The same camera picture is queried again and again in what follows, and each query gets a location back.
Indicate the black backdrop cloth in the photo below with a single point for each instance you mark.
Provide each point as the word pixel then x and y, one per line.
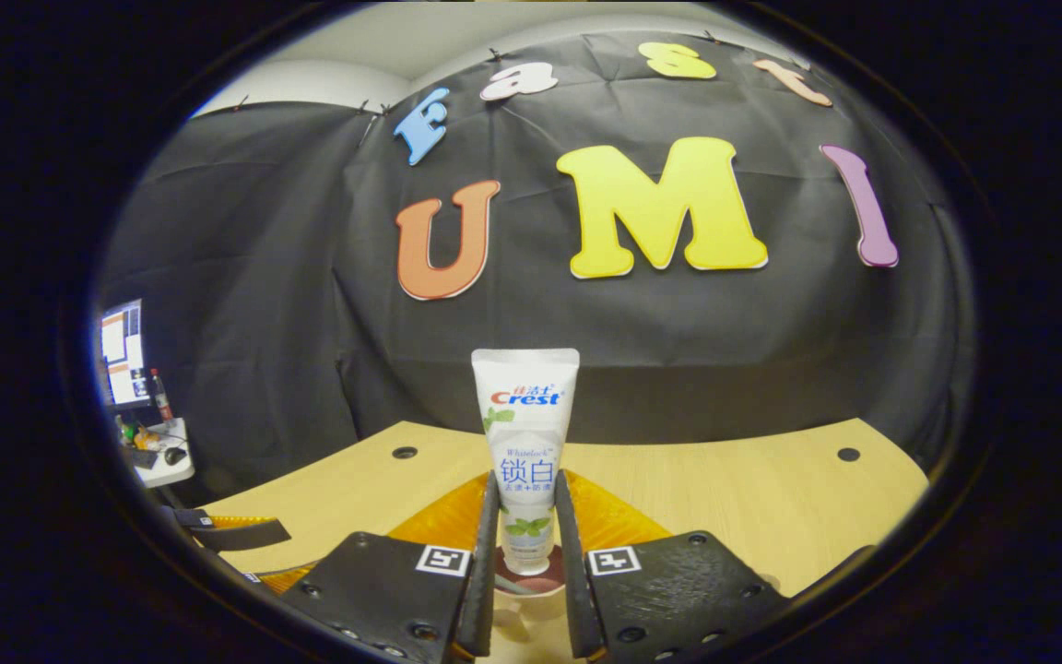
pixel 632 332

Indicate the white toothpaste tube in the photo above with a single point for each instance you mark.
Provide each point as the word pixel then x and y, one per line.
pixel 524 433

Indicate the beige cup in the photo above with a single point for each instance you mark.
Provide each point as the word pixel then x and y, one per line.
pixel 531 622

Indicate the computer monitor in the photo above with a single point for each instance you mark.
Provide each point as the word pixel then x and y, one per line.
pixel 123 355

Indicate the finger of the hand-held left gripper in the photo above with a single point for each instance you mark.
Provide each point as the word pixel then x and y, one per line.
pixel 245 535
pixel 287 576

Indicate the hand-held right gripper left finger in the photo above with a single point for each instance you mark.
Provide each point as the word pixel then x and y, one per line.
pixel 485 599

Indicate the red bottle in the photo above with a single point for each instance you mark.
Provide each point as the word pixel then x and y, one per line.
pixel 161 397

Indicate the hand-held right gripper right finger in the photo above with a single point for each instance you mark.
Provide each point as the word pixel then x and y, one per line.
pixel 577 609

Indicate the wooden desktop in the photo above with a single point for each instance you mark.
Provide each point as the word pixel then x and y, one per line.
pixel 771 498

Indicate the white side table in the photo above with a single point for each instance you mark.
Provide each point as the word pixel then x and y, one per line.
pixel 162 470

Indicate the black computer mouse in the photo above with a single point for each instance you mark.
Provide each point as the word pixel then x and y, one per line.
pixel 175 455

